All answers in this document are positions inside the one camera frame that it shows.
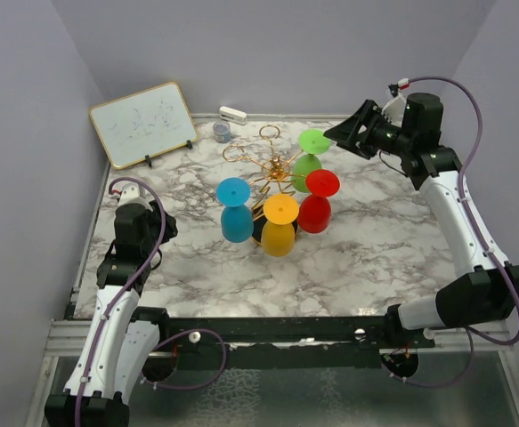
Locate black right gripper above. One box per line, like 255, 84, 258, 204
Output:
325, 100, 414, 160

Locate green wine glass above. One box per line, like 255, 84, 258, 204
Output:
292, 129, 330, 193

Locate red wine glass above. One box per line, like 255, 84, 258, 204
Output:
297, 169, 340, 234

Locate yellow wine glass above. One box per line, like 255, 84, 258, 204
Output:
261, 194, 299, 257

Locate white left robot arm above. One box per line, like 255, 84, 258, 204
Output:
45, 200, 177, 426

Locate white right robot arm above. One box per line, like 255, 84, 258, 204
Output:
324, 93, 519, 348

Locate blue wine glass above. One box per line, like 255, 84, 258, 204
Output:
216, 177, 254, 243

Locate gold-framed whiteboard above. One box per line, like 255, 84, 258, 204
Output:
89, 82, 199, 170

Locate white stapler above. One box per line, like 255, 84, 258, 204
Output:
219, 106, 247, 125

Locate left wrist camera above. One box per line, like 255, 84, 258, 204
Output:
109, 182, 149, 208

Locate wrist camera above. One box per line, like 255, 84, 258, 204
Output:
109, 182, 149, 208
382, 78, 410, 127

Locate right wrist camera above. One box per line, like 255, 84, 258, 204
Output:
382, 78, 410, 127

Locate gold wire glass rack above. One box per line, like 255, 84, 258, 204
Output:
222, 124, 306, 246

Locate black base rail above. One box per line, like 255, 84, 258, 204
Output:
132, 307, 434, 379

